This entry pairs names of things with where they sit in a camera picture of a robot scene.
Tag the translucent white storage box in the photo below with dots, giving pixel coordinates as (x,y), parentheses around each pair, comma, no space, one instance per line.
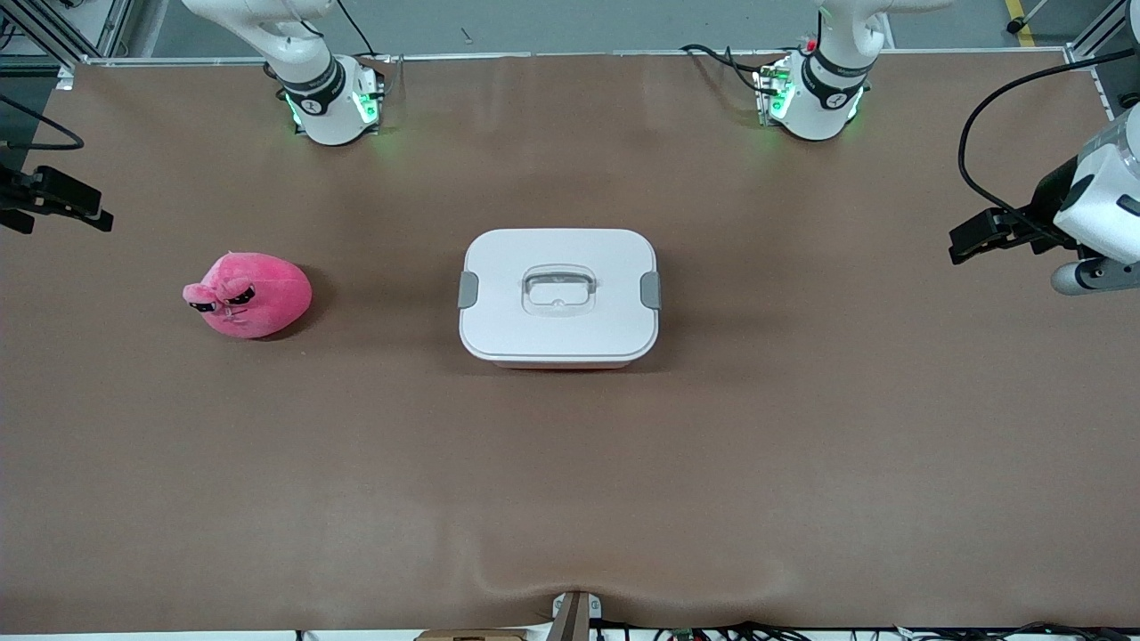
(561,364)

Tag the black caster with pole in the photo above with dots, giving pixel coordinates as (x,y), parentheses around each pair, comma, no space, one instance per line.
(1013,27)

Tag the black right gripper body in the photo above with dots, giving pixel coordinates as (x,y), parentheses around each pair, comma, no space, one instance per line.
(11,194)

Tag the large brown table mat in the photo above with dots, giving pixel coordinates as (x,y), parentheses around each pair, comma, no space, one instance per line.
(570,490)

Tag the white storage box lid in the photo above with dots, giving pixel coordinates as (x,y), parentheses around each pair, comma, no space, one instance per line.
(561,334)

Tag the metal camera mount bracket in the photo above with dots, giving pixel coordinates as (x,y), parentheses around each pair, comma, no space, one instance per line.
(574,619)

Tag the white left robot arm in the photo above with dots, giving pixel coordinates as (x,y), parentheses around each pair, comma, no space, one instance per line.
(828,89)

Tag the grey lid latch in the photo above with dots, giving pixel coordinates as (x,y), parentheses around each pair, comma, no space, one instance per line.
(468,290)
(651,290)

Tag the aluminium frame profile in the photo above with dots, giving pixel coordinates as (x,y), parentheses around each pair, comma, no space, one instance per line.
(1091,44)
(114,27)

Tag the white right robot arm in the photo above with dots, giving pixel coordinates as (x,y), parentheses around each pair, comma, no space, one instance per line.
(312,80)

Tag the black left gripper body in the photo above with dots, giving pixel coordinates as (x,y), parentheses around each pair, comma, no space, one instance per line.
(1051,198)

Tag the pink plush toy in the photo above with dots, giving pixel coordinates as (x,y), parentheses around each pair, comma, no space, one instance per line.
(263,298)

